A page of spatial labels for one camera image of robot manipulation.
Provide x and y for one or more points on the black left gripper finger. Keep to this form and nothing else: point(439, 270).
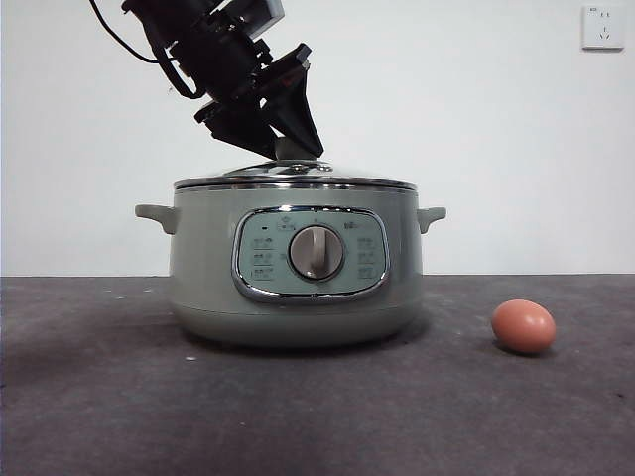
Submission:
point(243, 130)
point(300, 114)

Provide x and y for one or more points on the glass lid with green knob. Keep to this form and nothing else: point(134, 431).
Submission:
point(297, 172)

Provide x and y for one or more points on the brown egg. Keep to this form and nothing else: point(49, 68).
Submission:
point(523, 326)

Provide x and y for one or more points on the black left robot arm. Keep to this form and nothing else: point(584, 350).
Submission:
point(159, 12)

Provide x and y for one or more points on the sage green electric cooking pot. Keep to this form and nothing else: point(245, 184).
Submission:
point(208, 277)

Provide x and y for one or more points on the white wall socket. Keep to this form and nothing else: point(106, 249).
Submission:
point(603, 29)

